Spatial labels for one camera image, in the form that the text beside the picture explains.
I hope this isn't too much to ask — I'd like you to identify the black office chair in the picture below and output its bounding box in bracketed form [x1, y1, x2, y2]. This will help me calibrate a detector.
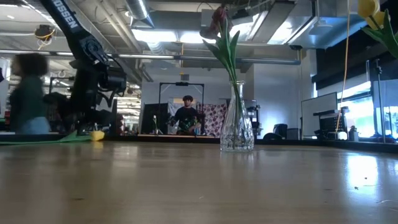
[263, 123, 289, 140]

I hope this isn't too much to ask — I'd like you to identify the yellow tulip with green leaf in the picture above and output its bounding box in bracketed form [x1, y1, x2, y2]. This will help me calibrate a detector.
[366, 11, 398, 47]
[0, 129, 106, 146]
[357, 0, 398, 60]

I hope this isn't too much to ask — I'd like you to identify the pink artificial tulip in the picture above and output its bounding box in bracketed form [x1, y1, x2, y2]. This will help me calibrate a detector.
[211, 4, 240, 94]

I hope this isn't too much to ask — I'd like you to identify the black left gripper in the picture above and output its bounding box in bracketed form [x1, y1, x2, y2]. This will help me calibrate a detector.
[70, 60, 97, 106]

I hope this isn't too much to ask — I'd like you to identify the large flat silver duct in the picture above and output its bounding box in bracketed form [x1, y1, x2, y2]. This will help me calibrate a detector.
[183, 0, 380, 50]

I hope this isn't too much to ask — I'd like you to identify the small dark bottle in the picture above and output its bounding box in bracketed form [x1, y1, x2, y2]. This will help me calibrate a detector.
[348, 125, 359, 142]

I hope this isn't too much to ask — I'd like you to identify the black background station frame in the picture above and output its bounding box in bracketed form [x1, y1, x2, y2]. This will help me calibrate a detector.
[158, 82, 205, 135]

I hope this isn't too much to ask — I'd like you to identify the pink patterned cloth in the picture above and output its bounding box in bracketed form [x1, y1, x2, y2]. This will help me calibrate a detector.
[198, 103, 228, 138]

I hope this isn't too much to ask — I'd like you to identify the yellow hanging cable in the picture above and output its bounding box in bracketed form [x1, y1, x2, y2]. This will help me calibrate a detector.
[335, 0, 353, 132]

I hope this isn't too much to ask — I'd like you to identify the white board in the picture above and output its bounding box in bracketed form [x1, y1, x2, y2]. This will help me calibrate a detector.
[300, 91, 338, 138]

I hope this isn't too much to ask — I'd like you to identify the black stand pole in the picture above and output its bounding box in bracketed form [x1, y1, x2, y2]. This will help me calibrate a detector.
[374, 58, 386, 144]

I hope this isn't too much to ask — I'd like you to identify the silver ceiling pipe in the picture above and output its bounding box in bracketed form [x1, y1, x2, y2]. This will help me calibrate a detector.
[0, 49, 301, 65]

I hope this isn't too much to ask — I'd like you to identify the person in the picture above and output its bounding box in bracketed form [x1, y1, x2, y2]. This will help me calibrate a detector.
[170, 95, 203, 136]
[8, 52, 51, 135]

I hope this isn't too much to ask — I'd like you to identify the black yellow cable reel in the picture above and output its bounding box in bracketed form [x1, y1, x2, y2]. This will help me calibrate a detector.
[34, 24, 57, 42]

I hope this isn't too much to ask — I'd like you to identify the clear glass vase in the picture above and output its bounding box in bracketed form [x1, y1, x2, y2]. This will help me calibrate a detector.
[220, 80, 255, 152]

